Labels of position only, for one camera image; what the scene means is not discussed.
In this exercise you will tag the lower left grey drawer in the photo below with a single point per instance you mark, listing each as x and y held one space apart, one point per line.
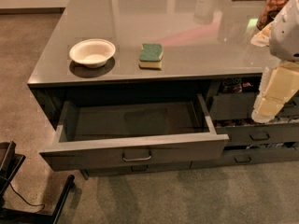
137 169

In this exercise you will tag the grey top drawer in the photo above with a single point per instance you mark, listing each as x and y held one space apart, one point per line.
118 136

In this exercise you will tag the right bottom grey drawer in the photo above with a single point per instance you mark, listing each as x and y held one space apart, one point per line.
251 156

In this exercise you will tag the white paper bowl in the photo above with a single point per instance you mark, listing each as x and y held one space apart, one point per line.
92 53

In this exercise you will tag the grey kitchen island cabinet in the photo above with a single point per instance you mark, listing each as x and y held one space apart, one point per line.
204 41

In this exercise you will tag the right upper snack drawer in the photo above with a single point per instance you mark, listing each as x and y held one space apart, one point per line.
234 98

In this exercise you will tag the glass jar of nuts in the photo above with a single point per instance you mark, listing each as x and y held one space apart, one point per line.
269 12

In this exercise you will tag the green and yellow sponge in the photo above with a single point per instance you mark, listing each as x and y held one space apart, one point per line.
151 56

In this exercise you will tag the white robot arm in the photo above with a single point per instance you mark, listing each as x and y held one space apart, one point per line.
282 34

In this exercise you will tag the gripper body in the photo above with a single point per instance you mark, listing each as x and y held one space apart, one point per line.
286 36

